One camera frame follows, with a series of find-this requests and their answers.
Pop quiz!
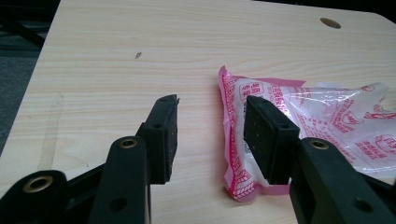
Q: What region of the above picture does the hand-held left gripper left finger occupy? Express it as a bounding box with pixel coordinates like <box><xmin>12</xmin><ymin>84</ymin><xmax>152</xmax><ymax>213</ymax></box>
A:
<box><xmin>135</xmin><ymin>93</ymin><xmax>181</xmax><ymax>185</ymax></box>

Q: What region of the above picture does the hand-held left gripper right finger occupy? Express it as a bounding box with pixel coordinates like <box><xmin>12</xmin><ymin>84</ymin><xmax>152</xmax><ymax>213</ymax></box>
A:
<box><xmin>243</xmin><ymin>94</ymin><xmax>301</xmax><ymax>186</ymax></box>

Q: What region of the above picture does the black metal stand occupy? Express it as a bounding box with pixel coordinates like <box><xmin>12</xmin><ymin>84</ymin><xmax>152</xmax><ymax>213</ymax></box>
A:
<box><xmin>0</xmin><ymin>0</ymin><xmax>61</xmax><ymax>58</ymax></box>

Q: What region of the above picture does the pink printed clear plastic bag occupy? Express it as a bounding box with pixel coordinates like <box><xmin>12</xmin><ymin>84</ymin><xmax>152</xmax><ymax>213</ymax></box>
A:
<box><xmin>218</xmin><ymin>65</ymin><xmax>396</xmax><ymax>203</ymax></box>

